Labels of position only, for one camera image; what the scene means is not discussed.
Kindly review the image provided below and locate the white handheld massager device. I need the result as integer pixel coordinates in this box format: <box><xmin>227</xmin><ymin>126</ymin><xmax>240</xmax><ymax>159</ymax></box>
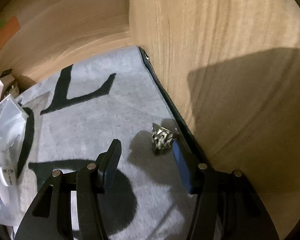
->
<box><xmin>0</xmin><ymin>120</ymin><xmax>26</xmax><ymax>206</ymax></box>

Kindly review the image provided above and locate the clear plastic storage bin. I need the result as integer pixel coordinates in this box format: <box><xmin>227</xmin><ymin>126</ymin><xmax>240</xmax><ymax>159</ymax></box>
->
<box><xmin>0</xmin><ymin>95</ymin><xmax>29</xmax><ymax>226</ymax></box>

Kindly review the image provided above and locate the grey mat with black letters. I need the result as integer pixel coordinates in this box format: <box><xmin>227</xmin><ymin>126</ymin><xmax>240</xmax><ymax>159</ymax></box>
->
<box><xmin>0</xmin><ymin>45</ymin><xmax>216</xmax><ymax>240</ymax></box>

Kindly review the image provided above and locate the orange paper note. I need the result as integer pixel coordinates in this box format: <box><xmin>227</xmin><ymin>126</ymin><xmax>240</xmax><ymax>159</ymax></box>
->
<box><xmin>0</xmin><ymin>16</ymin><xmax>20</xmax><ymax>50</ymax></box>

